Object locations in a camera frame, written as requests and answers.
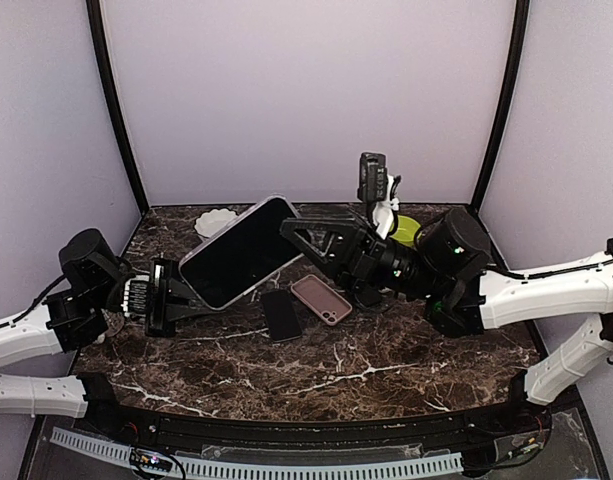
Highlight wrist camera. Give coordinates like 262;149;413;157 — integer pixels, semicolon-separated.
357;152;401;239
120;275;152;317

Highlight black front rail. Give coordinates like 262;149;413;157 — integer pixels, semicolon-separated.
75;404;539;450

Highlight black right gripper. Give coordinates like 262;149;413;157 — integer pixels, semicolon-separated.
277;210;443;301

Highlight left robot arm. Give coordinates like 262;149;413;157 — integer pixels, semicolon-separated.
0;228;206;436

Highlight pink phone case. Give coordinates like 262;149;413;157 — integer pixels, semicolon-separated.
290;274;353;326

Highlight white scalloped bowl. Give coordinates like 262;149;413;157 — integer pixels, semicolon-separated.
194;208;238;239

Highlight white slotted cable duct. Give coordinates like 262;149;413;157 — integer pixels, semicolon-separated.
50;427;464;479

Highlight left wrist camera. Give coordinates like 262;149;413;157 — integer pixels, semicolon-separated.
120;275;152;317

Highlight right black frame post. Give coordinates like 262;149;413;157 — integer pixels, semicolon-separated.
468;0;530;217

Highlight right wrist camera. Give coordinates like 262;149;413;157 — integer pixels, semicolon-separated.
357;152;401;239

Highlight green bowl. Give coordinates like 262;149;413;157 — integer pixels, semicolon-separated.
391;215;421;247

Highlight left black frame post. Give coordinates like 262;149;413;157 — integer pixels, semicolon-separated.
85;0;150;217

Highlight small circuit board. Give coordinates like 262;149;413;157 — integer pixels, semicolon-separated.
128;449;173;474

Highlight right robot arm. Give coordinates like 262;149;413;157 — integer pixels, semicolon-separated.
280;209;613;434

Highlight black frame post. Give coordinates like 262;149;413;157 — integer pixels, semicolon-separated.
468;0;530;217
85;0;150;217

